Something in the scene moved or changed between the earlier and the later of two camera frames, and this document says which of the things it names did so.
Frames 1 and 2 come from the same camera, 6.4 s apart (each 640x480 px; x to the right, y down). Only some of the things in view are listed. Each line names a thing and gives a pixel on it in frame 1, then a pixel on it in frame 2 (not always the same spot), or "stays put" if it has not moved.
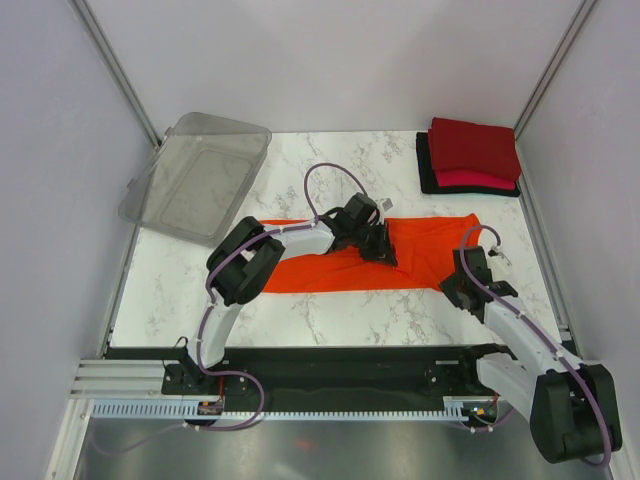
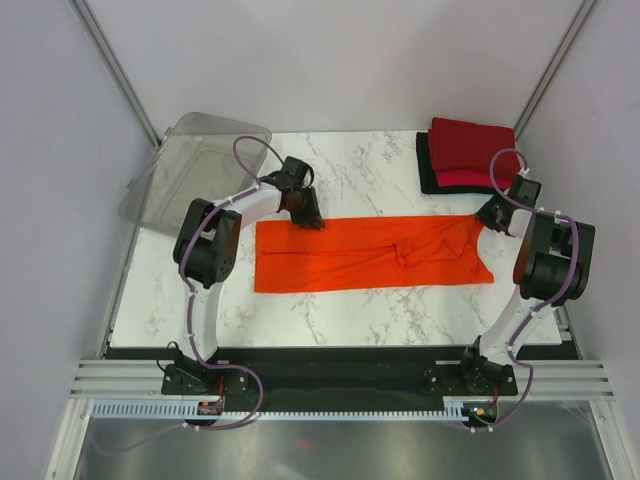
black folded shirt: [429, 183] stays put
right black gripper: [446, 286] → [483, 215]
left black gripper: [382, 252] → [312, 219]
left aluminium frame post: [106, 55] stays put
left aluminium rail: [120, 379] stays put
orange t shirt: [428, 251] stays put
